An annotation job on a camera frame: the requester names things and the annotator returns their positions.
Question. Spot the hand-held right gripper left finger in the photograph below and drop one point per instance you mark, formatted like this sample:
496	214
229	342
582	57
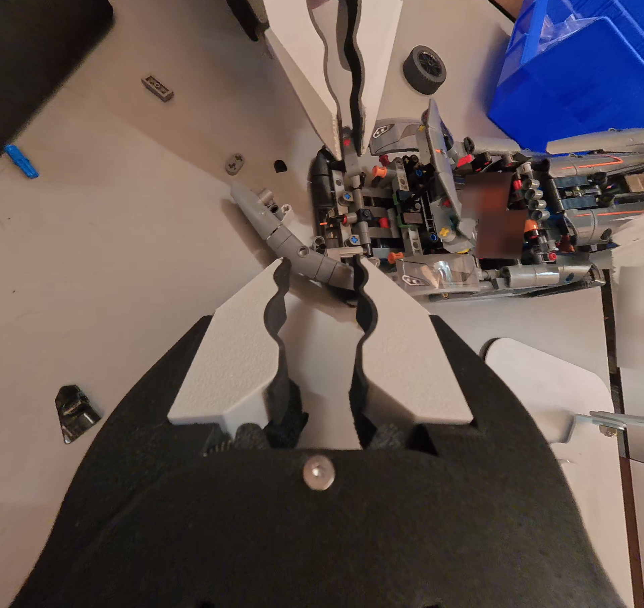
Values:
226	366

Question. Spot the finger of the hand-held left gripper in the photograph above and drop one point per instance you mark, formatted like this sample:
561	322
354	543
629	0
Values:
382	14
287	14

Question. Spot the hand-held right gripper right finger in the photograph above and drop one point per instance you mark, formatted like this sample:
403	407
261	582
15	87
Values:
412	366

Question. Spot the grey lego fender assembly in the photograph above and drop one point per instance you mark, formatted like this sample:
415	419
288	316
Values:
281	245

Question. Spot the grey lego car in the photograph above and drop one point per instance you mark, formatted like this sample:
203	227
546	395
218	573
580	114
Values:
528	277

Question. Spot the black lego wheel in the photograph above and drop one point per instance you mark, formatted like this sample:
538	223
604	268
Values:
420	77

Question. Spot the grey lego plate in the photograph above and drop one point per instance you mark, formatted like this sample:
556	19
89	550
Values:
157	88

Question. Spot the small black rounded lego piece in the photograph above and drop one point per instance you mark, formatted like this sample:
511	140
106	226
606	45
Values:
279	166

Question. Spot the black triangular lego panel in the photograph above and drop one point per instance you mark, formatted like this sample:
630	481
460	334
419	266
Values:
75	411

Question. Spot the small grey lego liftarm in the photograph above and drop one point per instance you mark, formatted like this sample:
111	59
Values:
235	163

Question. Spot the long blue lego pin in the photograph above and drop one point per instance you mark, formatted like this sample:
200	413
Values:
21	161

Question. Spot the white book stand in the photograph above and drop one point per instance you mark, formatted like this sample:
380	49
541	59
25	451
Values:
543	386

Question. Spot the clear plastic bag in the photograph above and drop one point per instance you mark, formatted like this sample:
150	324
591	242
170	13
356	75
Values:
573	21

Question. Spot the open instruction booklet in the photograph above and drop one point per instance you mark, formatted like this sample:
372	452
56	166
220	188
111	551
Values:
631	245

